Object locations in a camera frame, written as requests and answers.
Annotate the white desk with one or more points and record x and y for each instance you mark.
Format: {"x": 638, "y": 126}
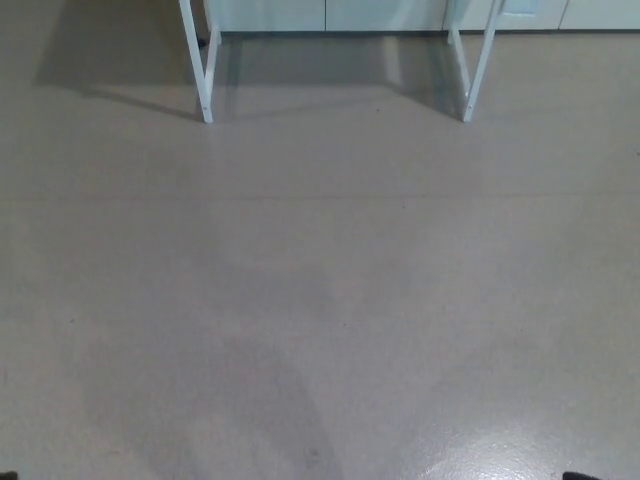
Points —
{"x": 207, "y": 100}

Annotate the black right robot foot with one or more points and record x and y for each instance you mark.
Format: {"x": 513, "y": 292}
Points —
{"x": 575, "y": 477}

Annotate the black robot foot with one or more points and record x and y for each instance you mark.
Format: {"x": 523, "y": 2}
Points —
{"x": 6, "y": 476}
{"x": 575, "y": 477}

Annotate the black left robot foot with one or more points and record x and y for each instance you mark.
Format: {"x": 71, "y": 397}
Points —
{"x": 6, "y": 476}

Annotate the small black floor object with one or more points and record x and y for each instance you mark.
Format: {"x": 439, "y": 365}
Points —
{"x": 202, "y": 43}

